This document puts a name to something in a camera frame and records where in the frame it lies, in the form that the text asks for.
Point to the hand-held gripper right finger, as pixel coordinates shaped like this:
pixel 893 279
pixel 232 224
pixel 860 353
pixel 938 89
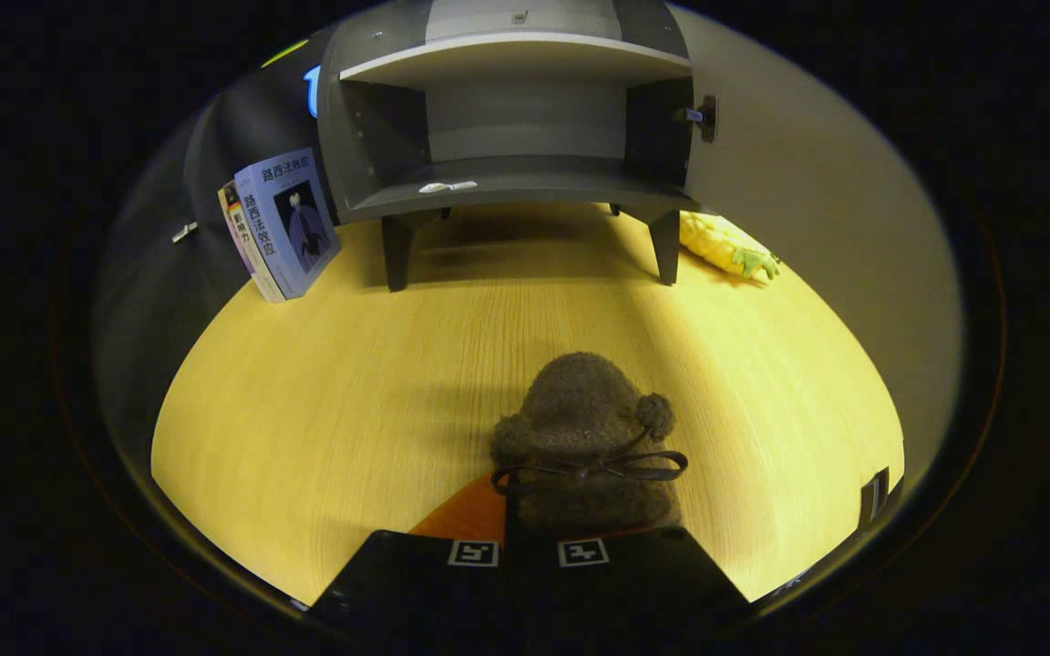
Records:
pixel 634 574

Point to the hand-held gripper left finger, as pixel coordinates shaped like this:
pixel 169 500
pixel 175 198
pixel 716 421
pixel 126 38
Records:
pixel 416 574

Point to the brown fluffy shoe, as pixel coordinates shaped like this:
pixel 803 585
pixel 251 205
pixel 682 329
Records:
pixel 580 401

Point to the grey shoe cabinet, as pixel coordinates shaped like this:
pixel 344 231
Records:
pixel 507 173

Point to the metal door hinge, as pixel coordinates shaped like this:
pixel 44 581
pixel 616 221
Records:
pixel 703 117

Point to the yellow pineapple plush toy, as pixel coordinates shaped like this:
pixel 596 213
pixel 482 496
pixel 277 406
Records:
pixel 716 241

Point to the white book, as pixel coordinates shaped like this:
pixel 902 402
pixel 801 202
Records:
pixel 247 241

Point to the blue book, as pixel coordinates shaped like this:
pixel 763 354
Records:
pixel 288 219

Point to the black backdrop cloth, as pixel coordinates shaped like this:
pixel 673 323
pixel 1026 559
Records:
pixel 151 301

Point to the white clip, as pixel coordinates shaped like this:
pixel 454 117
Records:
pixel 184 232

